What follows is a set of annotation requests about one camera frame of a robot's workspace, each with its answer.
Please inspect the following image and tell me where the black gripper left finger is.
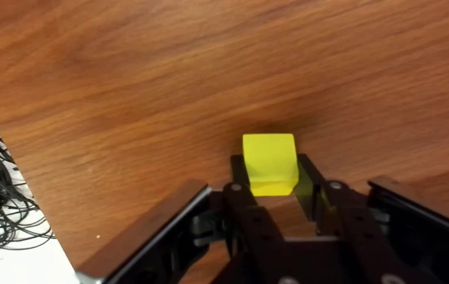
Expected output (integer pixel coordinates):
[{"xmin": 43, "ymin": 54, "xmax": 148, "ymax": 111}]
[{"xmin": 223, "ymin": 155, "xmax": 289, "ymax": 284}]

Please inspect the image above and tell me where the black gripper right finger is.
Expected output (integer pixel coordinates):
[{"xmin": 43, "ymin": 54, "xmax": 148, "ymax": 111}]
[{"xmin": 293, "ymin": 154, "xmax": 410, "ymax": 284}]

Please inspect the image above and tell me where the yellow cube block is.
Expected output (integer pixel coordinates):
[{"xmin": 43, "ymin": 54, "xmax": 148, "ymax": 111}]
[{"xmin": 241, "ymin": 131, "xmax": 301, "ymax": 199}]

